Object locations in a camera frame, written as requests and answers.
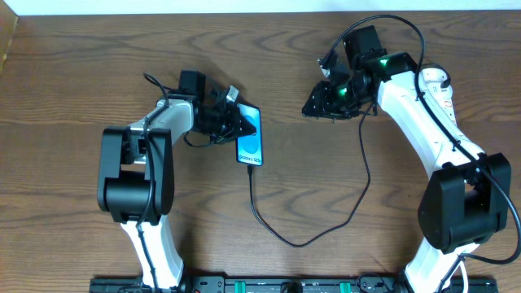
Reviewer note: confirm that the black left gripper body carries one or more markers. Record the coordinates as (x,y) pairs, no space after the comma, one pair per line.
(231,120)

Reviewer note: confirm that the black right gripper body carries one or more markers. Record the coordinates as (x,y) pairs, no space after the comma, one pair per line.
(324,98)

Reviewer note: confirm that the blue screen Galaxy smartphone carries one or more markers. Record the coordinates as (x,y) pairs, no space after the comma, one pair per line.
(249,148)

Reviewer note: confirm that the white power strip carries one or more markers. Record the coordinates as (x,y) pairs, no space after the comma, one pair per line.
(447,105)

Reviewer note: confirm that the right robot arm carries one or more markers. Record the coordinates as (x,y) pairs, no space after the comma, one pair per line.
(467,196)

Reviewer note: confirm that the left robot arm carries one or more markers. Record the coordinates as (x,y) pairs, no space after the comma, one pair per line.
(136,174)

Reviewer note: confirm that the white USB charger plug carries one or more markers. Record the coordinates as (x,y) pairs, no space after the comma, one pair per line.
(438,82)

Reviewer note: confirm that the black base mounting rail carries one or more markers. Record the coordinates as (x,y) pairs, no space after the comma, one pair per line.
(217,284)

